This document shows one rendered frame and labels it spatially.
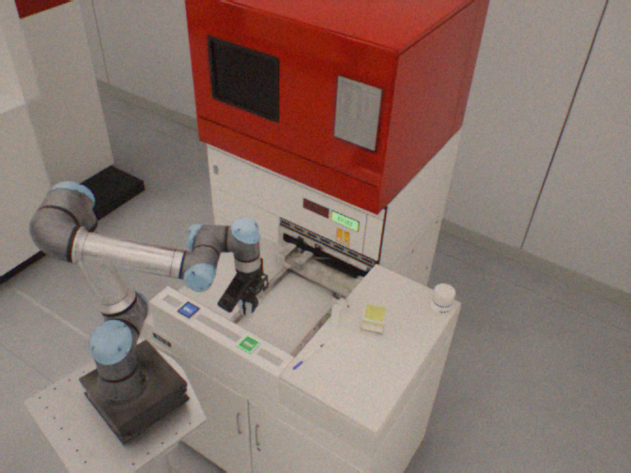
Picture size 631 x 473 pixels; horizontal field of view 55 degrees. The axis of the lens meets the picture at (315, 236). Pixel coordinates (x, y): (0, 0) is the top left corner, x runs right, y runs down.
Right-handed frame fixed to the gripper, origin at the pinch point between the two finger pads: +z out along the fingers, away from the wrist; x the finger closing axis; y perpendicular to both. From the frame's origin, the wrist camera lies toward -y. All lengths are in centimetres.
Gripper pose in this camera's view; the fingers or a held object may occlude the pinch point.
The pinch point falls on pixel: (245, 315)
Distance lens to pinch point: 187.3
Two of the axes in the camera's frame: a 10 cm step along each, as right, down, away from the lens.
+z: -0.3, 7.6, 6.5
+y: 5.5, -5.3, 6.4
